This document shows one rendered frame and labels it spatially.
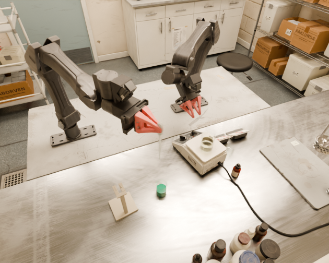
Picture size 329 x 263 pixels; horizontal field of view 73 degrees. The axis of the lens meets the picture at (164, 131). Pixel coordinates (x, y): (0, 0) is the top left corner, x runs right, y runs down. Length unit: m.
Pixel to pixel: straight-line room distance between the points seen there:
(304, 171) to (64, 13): 3.19
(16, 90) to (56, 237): 2.16
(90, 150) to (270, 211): 0.74
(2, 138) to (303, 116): 2.62
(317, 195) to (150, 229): 0.61
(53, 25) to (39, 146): 2.57
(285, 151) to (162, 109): 0.61
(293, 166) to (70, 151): 0.93
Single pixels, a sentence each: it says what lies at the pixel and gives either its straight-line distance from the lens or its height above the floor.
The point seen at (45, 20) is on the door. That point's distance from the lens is 3.51.
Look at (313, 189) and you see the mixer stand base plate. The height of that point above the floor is 0.91.
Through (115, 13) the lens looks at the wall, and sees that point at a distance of 3.58.
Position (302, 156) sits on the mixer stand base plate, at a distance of 1.10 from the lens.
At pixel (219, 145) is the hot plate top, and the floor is 0.99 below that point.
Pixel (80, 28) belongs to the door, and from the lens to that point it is 3.55.
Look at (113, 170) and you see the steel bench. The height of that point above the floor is 0.90.
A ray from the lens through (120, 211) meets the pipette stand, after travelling 0.82.
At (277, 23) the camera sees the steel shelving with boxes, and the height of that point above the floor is 0.67.
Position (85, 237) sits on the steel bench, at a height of 0.90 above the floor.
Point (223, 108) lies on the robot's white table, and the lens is 1.22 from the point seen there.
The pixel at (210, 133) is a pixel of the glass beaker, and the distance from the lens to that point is 0.85.
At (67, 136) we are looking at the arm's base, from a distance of 1.08.
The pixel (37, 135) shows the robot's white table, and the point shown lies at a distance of 1.19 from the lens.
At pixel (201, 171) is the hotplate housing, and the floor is 0.93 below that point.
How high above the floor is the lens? 1.63
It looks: 44 degrees down
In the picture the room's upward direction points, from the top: straight up
